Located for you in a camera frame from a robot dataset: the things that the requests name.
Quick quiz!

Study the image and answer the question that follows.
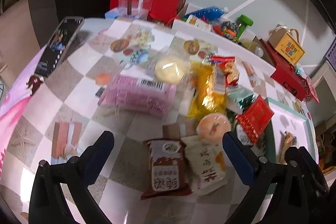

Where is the brown bread packet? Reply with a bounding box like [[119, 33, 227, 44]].
[[278, 131, 298, 164]]

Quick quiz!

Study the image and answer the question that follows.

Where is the white rice cracker packet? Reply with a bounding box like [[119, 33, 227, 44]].
[[181, 135, 228, 196]]

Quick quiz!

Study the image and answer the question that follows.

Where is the long red foil packet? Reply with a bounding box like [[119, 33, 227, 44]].
[[236, 96, 274, 145]]

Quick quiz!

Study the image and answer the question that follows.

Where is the dark red white packet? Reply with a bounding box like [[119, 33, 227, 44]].
[[141, 139, 192, 200]]

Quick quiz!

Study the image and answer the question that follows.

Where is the yellow cake packet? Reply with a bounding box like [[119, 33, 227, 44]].
[[187, 63, 227, 120]]

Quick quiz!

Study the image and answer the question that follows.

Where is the red yellow snack bag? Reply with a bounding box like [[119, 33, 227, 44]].
[[203, 55, 240, 86]]

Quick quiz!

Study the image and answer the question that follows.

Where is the pink snack pack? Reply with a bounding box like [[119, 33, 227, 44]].
[[98, 74, 176, 117]]

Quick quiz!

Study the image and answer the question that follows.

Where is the pale bun clear wrapper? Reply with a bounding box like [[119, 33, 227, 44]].
[[153, 55, 190, 85]]

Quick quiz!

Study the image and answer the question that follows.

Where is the white tray teal rim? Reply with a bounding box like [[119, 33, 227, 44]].
[[264, 97, 319, 163]]

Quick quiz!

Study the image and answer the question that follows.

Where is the orange jelly cup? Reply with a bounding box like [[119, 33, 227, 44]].
[[196, 113, 231, 143]]

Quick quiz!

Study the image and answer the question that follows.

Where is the green foil snack packet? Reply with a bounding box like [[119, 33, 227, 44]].
[[226, 85, 257, 114]]

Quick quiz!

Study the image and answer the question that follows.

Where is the red patterned lidded box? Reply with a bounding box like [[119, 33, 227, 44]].
[[303, 76, 319, 103]]

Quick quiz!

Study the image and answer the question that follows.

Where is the large red gift box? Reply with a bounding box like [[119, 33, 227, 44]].
[[260, 39, 306, 101]]

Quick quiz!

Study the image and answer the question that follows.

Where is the white shelf unit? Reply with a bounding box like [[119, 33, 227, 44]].
[[310, 61, 336, 109]]

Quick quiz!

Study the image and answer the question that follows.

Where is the purple perforated basket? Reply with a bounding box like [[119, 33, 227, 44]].
[[325, 38, 336, 71]]

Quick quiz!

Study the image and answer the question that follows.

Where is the yellow children's day gift box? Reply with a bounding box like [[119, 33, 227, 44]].
[[268, 25, 305, 66]]

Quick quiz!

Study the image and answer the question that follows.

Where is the smartphone on stand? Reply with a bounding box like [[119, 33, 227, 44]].
[[34, 16, 84, 79]]

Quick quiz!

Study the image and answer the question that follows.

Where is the colourful toy pile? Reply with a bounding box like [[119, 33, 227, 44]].
[[212, 21, 239, 42]]

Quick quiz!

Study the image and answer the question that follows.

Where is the green dumbbell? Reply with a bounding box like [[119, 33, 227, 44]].
[[236, 15, 253, 39]]

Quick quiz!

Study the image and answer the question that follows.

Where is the blue bead bottle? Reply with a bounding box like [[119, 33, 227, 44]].
[[182, 6, 228, 23]]

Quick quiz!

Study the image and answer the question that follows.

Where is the playing card box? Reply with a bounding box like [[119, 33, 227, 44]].
[[186, 14, 212, 31]]

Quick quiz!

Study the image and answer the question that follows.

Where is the white cardboard storage box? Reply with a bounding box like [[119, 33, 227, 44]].
[[173, 4, 264, 58]]

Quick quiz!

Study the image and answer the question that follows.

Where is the blue tissue pack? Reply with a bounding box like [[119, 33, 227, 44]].
[[105, 7, 149, 20]]

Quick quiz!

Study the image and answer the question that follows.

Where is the clear plastic box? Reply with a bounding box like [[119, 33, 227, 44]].
[[118, 0, 153, 14]]

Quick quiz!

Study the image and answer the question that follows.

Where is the red box under orange box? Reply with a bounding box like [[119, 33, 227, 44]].
[[110, 0, 186, 25]]

